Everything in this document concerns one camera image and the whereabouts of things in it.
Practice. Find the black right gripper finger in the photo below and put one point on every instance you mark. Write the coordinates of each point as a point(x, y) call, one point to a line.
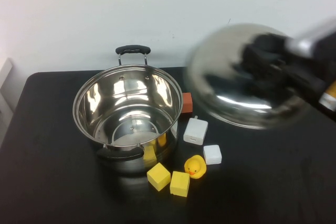
point(262, 83)
point(265, 45)

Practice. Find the orange foam block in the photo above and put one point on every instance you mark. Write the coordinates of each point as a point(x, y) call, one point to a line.
point(187, 102)

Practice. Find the white usb wall charger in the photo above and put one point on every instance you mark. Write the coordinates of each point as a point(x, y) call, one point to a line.
point(194, 130)

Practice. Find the stainless steel cooking pot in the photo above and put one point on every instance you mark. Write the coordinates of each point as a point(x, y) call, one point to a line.
point(126, 98)

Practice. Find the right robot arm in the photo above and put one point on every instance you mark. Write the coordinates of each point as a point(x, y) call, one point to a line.
point(312, 37)

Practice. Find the steel lid with black knob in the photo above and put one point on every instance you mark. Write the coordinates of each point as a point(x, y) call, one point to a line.
point(218, 87)

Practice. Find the yellow rubber duck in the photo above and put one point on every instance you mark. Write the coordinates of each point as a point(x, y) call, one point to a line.
point(194, 167)

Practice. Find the white foam cube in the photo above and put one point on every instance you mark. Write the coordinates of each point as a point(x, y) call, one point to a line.
point(212, 154)

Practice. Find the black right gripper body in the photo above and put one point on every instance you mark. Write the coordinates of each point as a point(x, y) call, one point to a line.
point(302, 77)

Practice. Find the yellow foam cube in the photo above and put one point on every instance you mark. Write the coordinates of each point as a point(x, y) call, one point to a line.
point(158, 176)
point(179, 183)

